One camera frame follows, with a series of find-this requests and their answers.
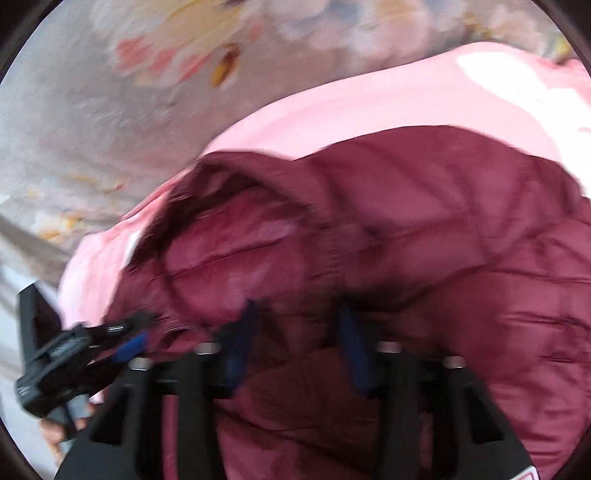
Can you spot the maroon puffer jacket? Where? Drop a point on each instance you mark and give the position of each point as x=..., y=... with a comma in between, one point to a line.
x=415, y=207

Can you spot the white bed sheet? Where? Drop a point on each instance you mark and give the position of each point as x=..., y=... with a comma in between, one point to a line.
x=9, y=295

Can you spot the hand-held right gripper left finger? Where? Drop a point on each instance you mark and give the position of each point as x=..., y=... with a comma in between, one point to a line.
x=238, y=344

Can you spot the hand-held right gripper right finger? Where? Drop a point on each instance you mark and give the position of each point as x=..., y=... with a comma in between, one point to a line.
x=353, y=346

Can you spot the pink printed blanket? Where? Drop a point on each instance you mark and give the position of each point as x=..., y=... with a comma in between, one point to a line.
x=369, y=101

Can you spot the grey floral bed sheet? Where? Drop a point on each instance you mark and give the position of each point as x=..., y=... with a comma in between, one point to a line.
x=115, y=115

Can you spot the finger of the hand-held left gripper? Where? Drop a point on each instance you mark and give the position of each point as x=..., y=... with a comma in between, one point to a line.
x=131, y=347
x=121, y=328

